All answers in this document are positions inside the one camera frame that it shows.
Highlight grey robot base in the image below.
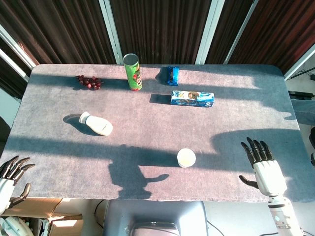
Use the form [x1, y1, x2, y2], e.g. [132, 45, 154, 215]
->
[102, 200, 210, 236]

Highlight blue snack packet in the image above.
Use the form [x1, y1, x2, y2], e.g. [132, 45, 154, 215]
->
[166, 66, 180, 87]

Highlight cardboard box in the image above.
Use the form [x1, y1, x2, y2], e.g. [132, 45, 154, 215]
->
[7, 197, 84, 236]

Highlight white plastic bottle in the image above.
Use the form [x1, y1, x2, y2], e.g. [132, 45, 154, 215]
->
[79, 111, 114, 136]

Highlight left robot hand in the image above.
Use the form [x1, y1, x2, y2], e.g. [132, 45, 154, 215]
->
[0, 155, 36, 216]

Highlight blue cookie box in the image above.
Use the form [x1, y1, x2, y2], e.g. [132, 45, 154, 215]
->
[170, 90, 215, 108]

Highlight red grape bunch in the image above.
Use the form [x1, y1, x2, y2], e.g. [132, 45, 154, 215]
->
[76, 75, 104, 91]

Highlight black cable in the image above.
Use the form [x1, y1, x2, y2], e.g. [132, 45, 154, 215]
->
[94, 199, 106, 228]

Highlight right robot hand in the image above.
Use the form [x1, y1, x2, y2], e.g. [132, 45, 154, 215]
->
[239, 137, 288, 197]

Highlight grey table cloth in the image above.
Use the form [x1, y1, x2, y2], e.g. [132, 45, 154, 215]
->
[0, 63, 315, 204]

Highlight green chips can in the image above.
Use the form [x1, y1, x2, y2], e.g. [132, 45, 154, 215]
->
[123, 53, 143, 91]

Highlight white paper cup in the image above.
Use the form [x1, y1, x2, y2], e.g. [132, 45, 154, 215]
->
[177, 148, 197, 169]

